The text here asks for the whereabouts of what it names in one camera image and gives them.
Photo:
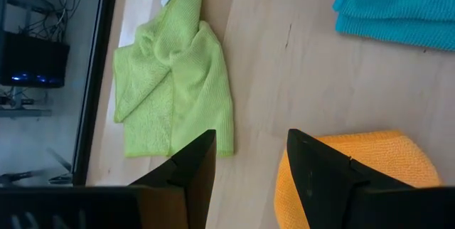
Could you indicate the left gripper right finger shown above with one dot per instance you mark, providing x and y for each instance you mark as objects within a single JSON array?
[{"x": 320, "y": 179}]

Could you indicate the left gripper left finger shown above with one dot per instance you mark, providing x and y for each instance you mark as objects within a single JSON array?
[{"x": 199, "y": 172}]

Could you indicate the orange microfiber towel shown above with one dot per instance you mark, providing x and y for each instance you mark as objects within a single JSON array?
[{"x": 391, "y": 158}]

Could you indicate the green microfiber towel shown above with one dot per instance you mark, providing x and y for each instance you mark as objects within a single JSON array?
[{"x": 192, "y": 90}]

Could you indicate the teal microfiber towel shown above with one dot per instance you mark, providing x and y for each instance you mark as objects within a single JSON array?
[{"x": 398, "y": 8}]

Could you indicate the black floor stand legs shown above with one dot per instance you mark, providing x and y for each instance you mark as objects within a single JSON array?
[{"x": 35, "y": 175}]

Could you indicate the grey metal shelf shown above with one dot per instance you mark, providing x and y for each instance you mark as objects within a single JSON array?
[{"x": 21, "y": 112}]

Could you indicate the black computer box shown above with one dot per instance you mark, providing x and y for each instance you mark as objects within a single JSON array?
[{"x": 32, "y": 62}]

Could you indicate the black aluminium table frame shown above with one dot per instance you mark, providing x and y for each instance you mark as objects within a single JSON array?
[{"x": 94, "y": 86}]

